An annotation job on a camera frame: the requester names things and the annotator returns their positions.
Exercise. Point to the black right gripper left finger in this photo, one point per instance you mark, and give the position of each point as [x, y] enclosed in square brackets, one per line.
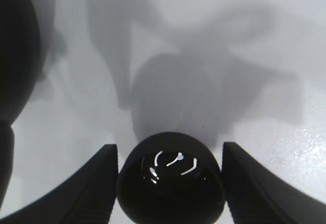
[88, 196]

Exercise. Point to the small black teacup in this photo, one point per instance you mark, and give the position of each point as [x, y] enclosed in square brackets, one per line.
[171, 177]

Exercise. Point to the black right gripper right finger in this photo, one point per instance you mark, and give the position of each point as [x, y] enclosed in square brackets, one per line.
[256, 195]

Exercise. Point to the black cast iron teapot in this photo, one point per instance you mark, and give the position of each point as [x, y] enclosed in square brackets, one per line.
[20, 66]

